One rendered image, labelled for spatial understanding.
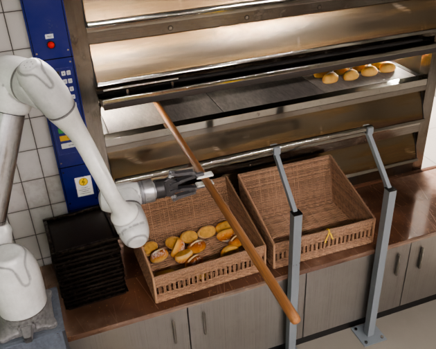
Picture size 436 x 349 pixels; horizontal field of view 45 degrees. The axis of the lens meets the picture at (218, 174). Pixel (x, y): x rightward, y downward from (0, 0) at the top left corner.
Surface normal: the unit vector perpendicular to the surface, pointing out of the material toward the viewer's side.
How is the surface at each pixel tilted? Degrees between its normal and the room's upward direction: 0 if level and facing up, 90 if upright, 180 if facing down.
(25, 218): 90
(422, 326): 0
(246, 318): 90
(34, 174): 90
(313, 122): 70
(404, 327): 0
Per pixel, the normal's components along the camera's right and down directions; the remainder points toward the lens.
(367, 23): 0.31, 0.15
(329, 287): 0.34, 0.47
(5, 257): 0.04, -0.83
